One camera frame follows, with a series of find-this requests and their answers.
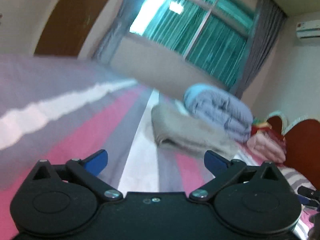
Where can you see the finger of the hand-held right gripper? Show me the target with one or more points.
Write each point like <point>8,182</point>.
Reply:
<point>308,195</point>

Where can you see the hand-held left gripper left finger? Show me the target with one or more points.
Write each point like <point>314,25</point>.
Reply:
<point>97,160</point>

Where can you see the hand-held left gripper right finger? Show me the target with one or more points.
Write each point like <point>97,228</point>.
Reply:
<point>212,162</point>

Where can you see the grey pants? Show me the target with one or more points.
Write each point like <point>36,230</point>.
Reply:
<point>185,132</point>

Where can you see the striped pink grey bed sheet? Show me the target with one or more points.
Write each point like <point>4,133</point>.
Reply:
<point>75,135</point>

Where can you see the red brown headboard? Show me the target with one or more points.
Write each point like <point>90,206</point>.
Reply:
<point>302,145</point>

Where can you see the folded blue grey quilt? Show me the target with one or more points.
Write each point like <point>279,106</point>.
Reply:
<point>225,112</point>

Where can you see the red patterned cloth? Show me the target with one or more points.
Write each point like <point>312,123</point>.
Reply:
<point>260,129</point>

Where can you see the pink pillow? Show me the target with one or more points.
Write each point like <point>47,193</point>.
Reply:
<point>267,145</point>

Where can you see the window with green glass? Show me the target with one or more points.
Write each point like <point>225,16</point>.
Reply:
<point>212,42</point>

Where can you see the grey curtain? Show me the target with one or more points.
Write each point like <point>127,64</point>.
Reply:
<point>112,37</point>
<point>265,42</point>

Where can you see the brown wooden door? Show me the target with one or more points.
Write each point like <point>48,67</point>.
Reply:
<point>70,17</point>

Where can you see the white air conditioner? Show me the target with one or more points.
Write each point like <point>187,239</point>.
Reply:
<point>310,28</point>

